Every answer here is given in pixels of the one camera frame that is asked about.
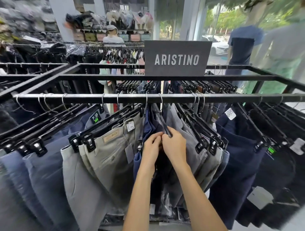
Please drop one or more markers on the person's right hand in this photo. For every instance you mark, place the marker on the person's right hand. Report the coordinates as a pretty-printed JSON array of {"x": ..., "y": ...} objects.
[{"x": 176, "y": 147}]

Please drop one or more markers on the person's left hand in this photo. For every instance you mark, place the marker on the person's left hand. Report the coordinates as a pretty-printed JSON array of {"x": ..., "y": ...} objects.
[{"x": 150, "y": 152}]

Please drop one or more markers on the person's left fingers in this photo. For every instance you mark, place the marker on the person's left fingers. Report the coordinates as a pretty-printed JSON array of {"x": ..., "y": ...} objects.
[{"x": 156, "y": 138}]

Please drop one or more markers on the person's right fingers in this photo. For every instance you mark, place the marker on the person's right fingers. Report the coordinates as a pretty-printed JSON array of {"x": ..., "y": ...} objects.
[{"x": 166, "y": 140}]

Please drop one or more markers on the black clip trouser hanger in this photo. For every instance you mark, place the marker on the black clip trouser hanger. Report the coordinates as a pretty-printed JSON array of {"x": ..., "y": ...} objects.
[{"x": 162, "y": 121}]

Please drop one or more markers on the person's left forearm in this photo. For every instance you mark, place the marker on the person's left forearm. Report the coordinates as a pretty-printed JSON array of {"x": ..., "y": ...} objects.
[{"x": 140, "y": 202}]

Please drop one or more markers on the person's right forearm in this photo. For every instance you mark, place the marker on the person's right forearm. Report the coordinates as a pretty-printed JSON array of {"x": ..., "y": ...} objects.
[{"x": 193, "y": 197}]

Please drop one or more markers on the royal blue trousers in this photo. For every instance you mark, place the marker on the royal blue trousers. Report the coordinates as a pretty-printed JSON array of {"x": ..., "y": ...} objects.
[{"x": 148, "y": 123}]

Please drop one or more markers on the small white waist tag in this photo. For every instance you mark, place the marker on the small white waist tag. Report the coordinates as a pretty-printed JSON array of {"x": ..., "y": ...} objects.
[{"x": 130, "y": 126}]

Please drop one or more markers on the grey paper hang tag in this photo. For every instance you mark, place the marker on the grey paper hang tag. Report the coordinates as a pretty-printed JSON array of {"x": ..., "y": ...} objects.
[{"x": 129, "y": 154}]

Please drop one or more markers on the row of black hangers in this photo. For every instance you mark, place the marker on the row of black hangers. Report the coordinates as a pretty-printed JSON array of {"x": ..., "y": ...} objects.
[
  {"x": 205, "y": 133},
  {"x": 59, "y": 123},
  {"x": 133, "y": 86}
]

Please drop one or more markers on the khaki grey trousers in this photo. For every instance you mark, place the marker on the khaki grey trousers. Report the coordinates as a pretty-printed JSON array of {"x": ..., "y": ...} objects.
[{"x": 112, "y": 152}]

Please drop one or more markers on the black and green size tag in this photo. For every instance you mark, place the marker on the black and green size tag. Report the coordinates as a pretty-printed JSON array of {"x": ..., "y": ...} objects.
[{"x": 96, "y": 116}]

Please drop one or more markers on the white price tag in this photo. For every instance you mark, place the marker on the white price tag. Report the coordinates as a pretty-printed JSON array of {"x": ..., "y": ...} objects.
[{"x": 230, "y": 113}]

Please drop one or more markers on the navy trousers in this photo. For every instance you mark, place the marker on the navy trousers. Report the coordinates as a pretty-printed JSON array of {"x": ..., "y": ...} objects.
[{"x": 233, "y": 166}]

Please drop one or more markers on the dark grey brand sign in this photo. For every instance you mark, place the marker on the dark grey brand sign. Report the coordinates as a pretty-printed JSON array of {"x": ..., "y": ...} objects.
[{"x": 177, "y": 59}]

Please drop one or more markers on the black metal clothes rack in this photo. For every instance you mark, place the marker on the black metal clothes rack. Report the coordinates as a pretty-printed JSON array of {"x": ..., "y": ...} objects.
[{"x": 95, "y": 77}]

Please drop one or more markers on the rack of colourful hanging clothes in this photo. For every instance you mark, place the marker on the rack of colourful hanging clothes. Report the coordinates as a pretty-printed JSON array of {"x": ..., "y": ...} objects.
[{"x": 119, "y": 56}]

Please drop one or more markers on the light grey trousers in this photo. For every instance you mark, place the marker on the light grey trousers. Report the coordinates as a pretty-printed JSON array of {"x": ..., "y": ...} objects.
[{"x": 81, "y": 190}]

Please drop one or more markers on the white car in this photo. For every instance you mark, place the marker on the white car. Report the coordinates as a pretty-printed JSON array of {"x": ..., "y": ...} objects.
[{"x": 218, "y": 47}]

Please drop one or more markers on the large white hang tag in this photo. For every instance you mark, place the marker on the large white hang tag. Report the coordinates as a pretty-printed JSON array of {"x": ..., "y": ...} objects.
[{"x": 259, "y": 197}]

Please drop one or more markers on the blue-grey trousers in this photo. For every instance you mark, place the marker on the blue-grey trousers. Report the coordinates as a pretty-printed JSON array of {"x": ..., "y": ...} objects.
[{"x": 45, "y": 178}]

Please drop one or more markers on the group of black hanging trousers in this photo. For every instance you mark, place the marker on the group of black hanging trousers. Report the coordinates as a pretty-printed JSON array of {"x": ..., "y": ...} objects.
[{"x": 281, "y": 171}]

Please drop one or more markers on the shelf of handbags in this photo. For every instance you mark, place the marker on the shelf of handbags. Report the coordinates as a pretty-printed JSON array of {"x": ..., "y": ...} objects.
[{"x": 112, "y": 23}]

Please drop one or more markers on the green trees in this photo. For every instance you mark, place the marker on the green trees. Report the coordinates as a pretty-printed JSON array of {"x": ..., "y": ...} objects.
[{"x": 231, "y": 16}]

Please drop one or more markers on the rack of black hanging garments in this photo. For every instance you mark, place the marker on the rack of black hanging garments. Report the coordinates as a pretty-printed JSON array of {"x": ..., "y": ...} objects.
[{"x": 31, "y": 53}]

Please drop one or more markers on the slate blue trousers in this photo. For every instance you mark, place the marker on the slate blue trousers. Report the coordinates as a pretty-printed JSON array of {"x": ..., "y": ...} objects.
[{"x": 12, "y": 183}]

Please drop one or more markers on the wall of folded clothes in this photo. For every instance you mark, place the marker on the wall of folded clothes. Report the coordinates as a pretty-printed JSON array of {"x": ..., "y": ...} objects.
[{"x": 26, "y": 19}]

